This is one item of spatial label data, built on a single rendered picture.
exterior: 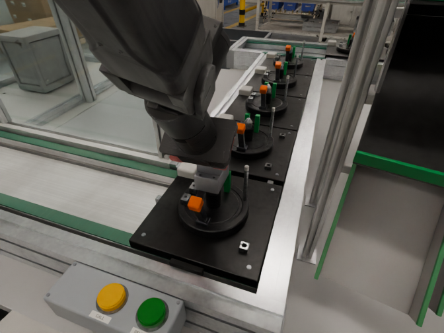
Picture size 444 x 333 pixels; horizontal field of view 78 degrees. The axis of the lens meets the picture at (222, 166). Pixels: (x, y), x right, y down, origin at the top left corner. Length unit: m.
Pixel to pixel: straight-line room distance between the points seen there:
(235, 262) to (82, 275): 0.25
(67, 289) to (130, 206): 0.23
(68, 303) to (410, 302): 0.49
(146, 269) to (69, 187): 0.36
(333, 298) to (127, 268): 0.39
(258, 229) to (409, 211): 0.24
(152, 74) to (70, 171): 0.68
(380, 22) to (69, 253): 0.58
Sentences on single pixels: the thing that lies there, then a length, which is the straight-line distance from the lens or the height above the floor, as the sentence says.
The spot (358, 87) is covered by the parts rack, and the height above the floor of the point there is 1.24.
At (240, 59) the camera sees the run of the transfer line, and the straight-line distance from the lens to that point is 1.65.
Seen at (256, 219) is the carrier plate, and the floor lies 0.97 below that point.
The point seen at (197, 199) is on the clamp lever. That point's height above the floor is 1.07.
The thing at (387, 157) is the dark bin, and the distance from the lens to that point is 0.36.
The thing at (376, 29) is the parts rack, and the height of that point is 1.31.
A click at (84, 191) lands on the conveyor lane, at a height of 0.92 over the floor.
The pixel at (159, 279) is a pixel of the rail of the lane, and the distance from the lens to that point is 0.49.
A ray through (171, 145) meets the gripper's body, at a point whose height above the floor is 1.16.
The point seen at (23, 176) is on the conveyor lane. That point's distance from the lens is 0.89.
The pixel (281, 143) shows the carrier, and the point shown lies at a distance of 0.77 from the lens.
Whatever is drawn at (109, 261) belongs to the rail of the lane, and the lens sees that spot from 0.54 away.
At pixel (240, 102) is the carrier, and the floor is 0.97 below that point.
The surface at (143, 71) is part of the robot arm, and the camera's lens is 0.18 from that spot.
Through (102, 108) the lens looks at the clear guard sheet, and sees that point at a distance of 0.77.
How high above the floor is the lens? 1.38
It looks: 38 degrees down
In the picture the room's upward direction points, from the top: straight up
